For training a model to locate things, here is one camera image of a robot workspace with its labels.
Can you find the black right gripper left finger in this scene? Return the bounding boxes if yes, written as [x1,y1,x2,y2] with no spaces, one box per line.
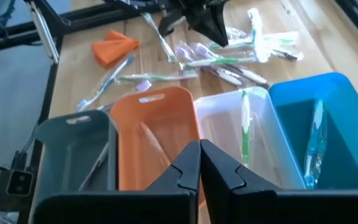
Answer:
[31,140,201,224]

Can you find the green toothbrush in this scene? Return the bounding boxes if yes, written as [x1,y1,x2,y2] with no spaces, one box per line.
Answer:
[208,30,300,52]
[116,70,198,84]
[183,55,258,68]
[239,89,254,167]
[141,12,177,63]

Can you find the grey toothbrush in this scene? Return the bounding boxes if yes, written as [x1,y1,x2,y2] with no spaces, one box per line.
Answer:
[78,141,110,191]

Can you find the orange toothbrush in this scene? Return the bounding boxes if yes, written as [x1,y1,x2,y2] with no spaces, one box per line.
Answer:
[135,121,171,170]

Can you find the orange folded cloth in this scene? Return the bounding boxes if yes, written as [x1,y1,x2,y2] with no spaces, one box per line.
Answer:
[91,29,141,68]

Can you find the black table-level camera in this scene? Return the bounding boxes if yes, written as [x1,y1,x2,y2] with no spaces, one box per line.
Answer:
[6,151,34,197]

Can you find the dark grey plastic bin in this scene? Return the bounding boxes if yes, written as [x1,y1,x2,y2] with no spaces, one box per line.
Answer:
[28,110,119,224]

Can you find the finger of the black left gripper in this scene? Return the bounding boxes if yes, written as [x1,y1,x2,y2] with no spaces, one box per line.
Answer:
[208,2,229,47]
[185,6,226,47]

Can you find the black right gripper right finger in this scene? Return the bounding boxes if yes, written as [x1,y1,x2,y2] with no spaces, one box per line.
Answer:
[201,139,358,224]

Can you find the orange plastic bin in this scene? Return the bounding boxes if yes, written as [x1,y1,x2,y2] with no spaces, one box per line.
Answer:
[109,86,206,206]

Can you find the blue plastic bin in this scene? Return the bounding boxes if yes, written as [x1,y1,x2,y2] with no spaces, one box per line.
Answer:
[268,72,358,190]

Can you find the clear plastic bin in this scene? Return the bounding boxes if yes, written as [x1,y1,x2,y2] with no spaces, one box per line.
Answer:
[193,86,307,190]

